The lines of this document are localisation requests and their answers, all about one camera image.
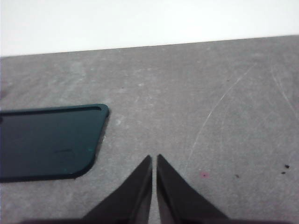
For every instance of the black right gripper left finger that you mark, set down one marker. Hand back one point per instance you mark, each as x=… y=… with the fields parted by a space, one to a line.
x=130 y=198

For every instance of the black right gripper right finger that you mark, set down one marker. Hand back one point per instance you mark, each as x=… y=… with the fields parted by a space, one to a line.
x=177 y=198

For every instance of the dark teal rectangular tray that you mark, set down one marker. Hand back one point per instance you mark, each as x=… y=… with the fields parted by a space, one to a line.
x=46 y=142

